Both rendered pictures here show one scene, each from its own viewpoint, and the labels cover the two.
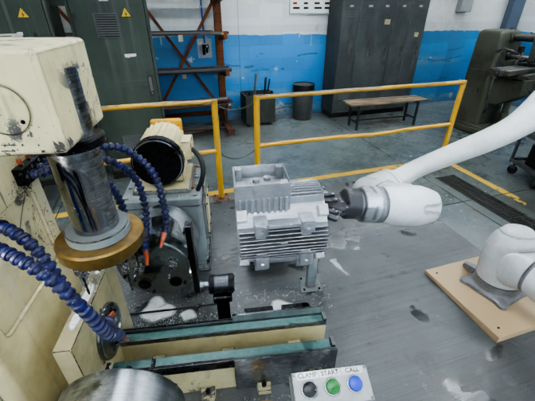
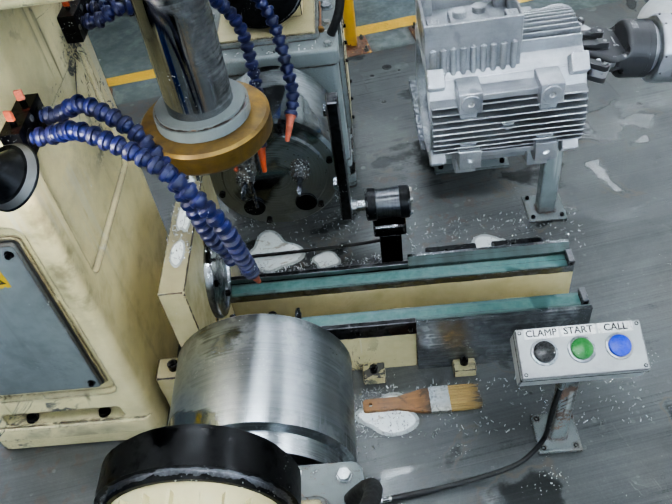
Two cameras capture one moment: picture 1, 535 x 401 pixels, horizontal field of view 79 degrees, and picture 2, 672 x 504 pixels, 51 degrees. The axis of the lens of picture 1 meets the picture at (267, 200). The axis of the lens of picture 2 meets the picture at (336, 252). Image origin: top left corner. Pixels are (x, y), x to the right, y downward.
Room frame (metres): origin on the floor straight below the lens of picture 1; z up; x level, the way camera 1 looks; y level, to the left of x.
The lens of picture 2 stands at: (-0.20, 0.05, 1.88)
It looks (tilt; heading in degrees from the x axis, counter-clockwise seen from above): 46 degrees down; 12
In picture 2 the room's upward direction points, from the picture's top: 9 degrees counter-clockwise
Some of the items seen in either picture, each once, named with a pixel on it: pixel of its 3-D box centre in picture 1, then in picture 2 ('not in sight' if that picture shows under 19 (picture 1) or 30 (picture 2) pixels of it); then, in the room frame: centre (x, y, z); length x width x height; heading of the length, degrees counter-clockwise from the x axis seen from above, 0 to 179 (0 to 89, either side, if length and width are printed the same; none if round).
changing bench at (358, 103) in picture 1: (383, 112); not in sight; (5.47, -1.95, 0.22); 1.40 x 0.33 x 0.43; 105
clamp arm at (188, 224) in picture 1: (193, 258); (340, 160); (0.73, 0.22, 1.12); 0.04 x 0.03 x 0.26; 97
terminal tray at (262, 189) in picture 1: (260, 188); (466, 27); (0.65, 0.02, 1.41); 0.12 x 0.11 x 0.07; 98
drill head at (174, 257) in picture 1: (162, 243); (276, 136); (0.91, 0.37, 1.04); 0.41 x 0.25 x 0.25; 7
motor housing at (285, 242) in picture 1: (278, 221); (495, 86); (0.65, -0.03, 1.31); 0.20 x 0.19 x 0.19; 98
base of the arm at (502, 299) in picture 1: (491, 278); not in sight; (0.93, -0.87, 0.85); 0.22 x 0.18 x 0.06; 26
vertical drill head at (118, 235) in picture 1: (87, 193); (185, 51); (0.58, 0.37, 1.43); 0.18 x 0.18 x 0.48
